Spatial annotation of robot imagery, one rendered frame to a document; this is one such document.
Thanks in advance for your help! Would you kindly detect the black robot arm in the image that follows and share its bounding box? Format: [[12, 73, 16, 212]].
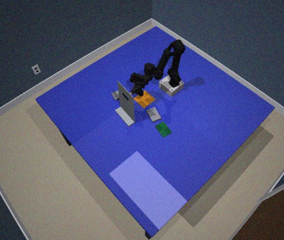
[[130, 39, 186, 88]]

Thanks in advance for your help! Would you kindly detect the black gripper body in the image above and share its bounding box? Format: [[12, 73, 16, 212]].
[[134, 73, 149, 97]]

